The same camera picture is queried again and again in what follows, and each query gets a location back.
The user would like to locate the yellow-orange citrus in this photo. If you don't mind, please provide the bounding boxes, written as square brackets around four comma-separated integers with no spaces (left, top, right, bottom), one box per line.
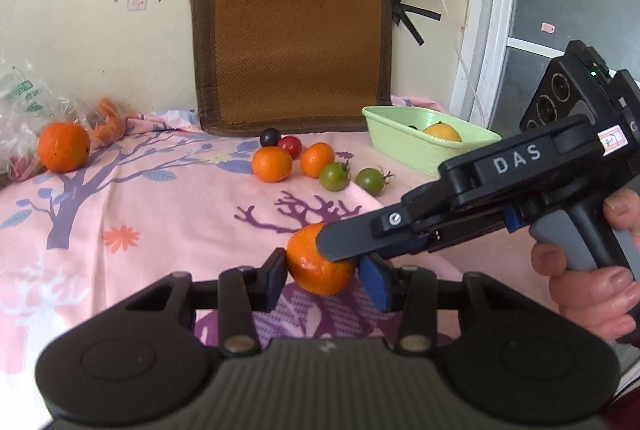
[421,122,463,143]

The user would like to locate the clear plastic bag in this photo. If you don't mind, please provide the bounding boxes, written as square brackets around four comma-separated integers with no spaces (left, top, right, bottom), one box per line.
[0,52,103,183]

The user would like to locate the small mandarin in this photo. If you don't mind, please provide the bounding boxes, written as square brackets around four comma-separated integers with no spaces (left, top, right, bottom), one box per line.
[251,146,294,183]
[300,142,336,179]

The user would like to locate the large orange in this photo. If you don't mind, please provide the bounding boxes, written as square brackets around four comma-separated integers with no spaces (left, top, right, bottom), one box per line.
[38,122,92,173]

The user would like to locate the white power cable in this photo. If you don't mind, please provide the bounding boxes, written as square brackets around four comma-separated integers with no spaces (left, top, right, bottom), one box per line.
[423,0,487,127]

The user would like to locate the brown woven seat mat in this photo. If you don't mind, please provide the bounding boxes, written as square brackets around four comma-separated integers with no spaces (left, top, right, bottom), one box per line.
[190,0,393,137]

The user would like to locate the black tape strips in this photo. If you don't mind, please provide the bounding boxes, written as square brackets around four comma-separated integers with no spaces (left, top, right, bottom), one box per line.
[391,0,442,46]

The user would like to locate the peel-scarred mandarin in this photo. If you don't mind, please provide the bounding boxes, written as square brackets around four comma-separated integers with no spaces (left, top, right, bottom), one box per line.
[286,223,357,297]

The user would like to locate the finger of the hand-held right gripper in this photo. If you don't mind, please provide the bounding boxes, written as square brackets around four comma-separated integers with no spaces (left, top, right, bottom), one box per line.
[316,197,524,263]

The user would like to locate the red cherry tomato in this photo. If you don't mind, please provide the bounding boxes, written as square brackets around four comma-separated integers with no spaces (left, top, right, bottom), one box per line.
[277,136,302,159]

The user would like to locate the light green plastic basket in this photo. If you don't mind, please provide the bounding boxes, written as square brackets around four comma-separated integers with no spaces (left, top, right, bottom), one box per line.
[362,105,502,178]

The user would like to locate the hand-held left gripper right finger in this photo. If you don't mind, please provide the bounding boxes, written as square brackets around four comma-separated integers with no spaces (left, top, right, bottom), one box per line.
[359,255,507,356]

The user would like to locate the person's right hand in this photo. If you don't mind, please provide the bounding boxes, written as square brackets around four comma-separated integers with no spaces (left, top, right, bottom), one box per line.
[531,189,640,347]

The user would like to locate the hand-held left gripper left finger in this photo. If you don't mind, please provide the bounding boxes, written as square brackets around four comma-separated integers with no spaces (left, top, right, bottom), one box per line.
[122,248,289,356]

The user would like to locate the green tomato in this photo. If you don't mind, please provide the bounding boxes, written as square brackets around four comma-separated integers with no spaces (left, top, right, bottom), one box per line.
[319,161,352,192]
[355,167,395,197]

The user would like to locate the pink tree-print blanket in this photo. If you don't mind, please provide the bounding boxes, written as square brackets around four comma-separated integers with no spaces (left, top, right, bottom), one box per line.
[0,94,506,353]

